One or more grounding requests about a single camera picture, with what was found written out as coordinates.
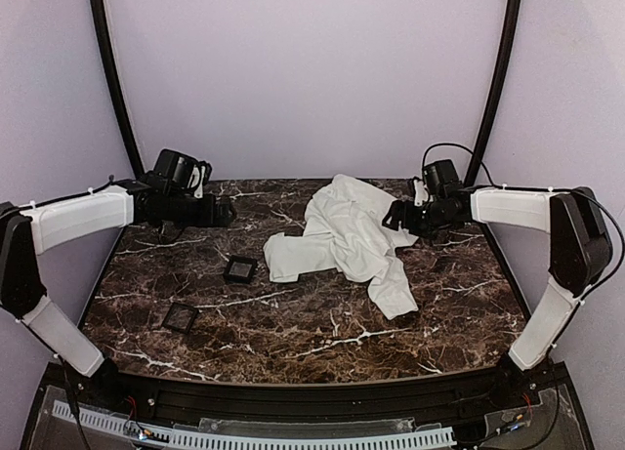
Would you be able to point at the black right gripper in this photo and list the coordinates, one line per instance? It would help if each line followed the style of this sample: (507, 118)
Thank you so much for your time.
(405, 216)

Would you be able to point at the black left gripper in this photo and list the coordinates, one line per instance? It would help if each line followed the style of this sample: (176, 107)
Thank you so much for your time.
(221, 212)

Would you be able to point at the white button shirt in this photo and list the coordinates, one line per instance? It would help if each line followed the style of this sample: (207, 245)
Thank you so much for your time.
(344, 232)

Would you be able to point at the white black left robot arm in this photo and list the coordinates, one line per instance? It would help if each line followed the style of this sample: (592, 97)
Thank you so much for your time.
(35, 236)

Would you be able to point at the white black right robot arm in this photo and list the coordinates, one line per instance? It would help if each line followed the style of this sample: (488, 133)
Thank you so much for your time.
(579, 246)

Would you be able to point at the black square box far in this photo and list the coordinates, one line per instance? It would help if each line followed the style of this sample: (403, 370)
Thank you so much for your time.
(240, 270)

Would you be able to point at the black square box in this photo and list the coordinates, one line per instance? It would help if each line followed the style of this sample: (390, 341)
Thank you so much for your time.
(240, 270)
(180, 318)

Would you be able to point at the black square box near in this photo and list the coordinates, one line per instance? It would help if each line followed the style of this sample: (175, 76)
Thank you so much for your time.
(180, 318)

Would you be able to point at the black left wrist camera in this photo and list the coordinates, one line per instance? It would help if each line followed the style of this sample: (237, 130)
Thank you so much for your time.
(178, 173)

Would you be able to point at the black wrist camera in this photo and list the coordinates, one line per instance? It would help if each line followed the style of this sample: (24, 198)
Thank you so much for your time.
(178, 173)
(438, 180)

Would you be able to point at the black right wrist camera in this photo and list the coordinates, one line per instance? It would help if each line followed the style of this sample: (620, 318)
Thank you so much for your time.
(438, 180)

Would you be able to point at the black left frame post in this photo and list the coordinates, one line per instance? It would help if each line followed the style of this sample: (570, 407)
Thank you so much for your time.
(113, 83)

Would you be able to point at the black frame post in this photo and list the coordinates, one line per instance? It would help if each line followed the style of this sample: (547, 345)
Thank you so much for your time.
(504, 53)
(113, 83)

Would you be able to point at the black front table rail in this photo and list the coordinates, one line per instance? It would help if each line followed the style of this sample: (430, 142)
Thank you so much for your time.
(451, 398)

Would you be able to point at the white slotted cable duct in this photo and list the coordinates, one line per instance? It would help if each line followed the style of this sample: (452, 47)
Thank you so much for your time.
(225, 434)

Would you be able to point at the black right frame post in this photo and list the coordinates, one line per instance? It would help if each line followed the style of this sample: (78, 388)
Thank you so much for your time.
(504, 53)

